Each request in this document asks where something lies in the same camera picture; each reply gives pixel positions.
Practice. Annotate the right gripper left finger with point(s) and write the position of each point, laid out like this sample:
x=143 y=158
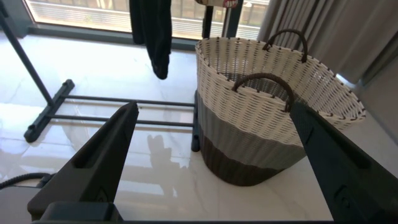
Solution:
x=90 y=174

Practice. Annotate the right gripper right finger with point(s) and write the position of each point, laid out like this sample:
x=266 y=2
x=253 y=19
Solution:
x=348 y=174

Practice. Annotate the black garment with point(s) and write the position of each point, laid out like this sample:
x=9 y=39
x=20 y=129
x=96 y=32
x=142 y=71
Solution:
x=154 y=37

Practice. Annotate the cream printed garment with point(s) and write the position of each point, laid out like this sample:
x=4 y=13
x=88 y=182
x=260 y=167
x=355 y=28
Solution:
x=219 y=2

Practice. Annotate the black clothes rack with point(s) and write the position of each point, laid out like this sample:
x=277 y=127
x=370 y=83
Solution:
x=62 y=96

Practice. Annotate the white laundry basket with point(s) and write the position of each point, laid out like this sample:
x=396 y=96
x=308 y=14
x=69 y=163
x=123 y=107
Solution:
x=264 y=124

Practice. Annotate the beige curtain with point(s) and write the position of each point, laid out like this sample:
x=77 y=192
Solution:
x=335 y=31

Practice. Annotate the window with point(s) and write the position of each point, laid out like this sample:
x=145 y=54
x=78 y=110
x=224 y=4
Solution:
x=93 y=18

